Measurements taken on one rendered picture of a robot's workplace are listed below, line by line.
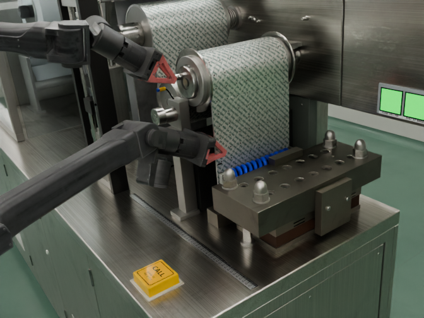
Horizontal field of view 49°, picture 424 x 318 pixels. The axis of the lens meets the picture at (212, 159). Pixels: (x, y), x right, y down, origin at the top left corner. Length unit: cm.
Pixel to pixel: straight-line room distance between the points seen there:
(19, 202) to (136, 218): 52
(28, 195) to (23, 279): 202
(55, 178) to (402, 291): 193
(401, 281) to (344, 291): 132
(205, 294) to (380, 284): 54
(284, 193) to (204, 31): 52
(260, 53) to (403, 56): 31
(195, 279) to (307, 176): 34
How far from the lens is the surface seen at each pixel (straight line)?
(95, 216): 127
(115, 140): 86
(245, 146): 113
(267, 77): 113
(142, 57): 100
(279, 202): 97
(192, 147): 100
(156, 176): 96
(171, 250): 108
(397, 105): 109
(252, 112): 112
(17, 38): 98
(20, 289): 270
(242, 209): 98
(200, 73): 102
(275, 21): 131
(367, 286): 126
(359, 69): 114
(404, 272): 255
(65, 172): 79
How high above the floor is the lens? 151
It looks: 24 degrees down
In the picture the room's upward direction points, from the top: 5 degrees counter-clockwise
